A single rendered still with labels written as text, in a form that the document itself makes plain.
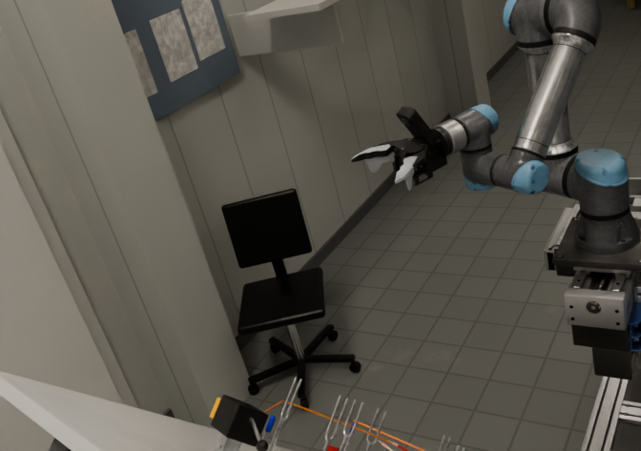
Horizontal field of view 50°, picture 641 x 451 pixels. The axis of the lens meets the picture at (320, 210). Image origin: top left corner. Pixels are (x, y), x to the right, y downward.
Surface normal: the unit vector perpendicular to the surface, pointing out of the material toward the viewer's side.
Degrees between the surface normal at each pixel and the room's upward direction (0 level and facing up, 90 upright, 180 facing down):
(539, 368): 0
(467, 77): 90
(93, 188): 90
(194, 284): 90
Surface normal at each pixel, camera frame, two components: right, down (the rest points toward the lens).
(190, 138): 0.84, 0.03
